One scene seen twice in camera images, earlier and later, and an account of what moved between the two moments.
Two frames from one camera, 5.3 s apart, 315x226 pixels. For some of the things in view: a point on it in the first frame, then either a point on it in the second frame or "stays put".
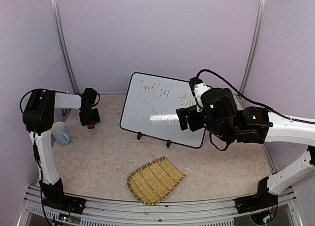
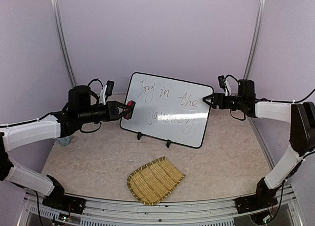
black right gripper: (182, 113) to (216, 101)
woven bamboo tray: (153, 182) stays put
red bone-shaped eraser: (90, 126) to (131, 104)
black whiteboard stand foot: (168, 142) stays put
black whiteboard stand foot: (139, 135) stays put
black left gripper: (96, 118) to (112, 113)
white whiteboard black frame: (149, 110) stays put
